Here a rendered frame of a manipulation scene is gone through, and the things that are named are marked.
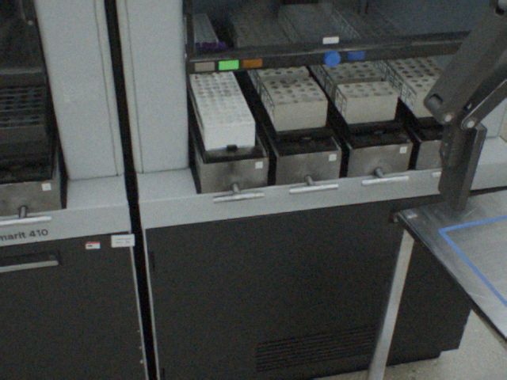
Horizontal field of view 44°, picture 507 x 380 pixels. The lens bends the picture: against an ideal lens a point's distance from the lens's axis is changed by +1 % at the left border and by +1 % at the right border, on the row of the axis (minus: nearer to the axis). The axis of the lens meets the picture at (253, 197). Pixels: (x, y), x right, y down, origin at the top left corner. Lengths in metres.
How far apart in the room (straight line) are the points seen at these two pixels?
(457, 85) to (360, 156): 0.87
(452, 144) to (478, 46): 0.07
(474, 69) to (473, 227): 0.70
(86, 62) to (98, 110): 0.10
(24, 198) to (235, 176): 0.40
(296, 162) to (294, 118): 0.10
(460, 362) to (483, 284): 1.01
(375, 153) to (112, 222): 0.55
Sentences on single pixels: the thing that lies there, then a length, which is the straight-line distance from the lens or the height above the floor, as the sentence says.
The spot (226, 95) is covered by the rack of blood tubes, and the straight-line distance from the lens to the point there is 1.34.
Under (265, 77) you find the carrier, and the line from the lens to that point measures 1.38.
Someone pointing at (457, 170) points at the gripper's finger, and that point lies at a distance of 0.48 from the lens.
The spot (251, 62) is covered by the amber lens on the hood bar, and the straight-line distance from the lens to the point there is 1.19.
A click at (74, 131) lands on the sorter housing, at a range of 1.25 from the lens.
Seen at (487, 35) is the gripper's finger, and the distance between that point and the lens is 0.43.
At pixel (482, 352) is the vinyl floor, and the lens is 2.05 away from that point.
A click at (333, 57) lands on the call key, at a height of 0.98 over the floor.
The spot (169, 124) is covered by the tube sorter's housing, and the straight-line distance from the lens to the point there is 1.25.
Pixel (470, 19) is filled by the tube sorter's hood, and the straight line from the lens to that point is 1.35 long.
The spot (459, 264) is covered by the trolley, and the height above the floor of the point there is 0.82.
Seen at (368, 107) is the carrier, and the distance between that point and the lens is 1.33.
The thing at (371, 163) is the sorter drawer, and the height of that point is 0.77.
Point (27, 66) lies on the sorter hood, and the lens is 1.18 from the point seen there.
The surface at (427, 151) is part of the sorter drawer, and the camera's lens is 1.36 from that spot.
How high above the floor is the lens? 1.47
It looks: 36 degrees down
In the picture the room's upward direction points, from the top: 2 degrees clockwise
